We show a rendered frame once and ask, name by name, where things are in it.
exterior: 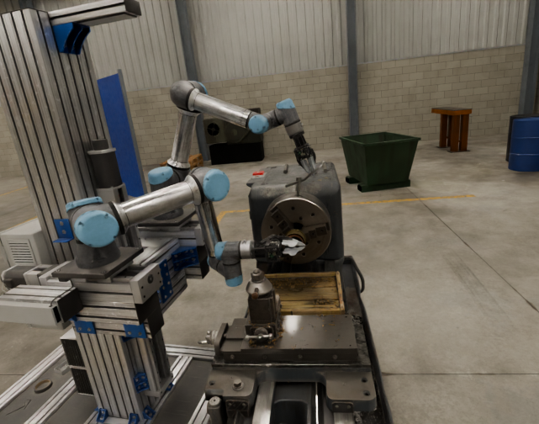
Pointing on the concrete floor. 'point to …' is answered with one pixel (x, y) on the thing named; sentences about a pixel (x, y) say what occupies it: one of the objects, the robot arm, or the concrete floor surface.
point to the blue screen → (122, 133)
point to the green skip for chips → (379, 160)
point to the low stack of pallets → (191, 161)
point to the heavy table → (453, 128)
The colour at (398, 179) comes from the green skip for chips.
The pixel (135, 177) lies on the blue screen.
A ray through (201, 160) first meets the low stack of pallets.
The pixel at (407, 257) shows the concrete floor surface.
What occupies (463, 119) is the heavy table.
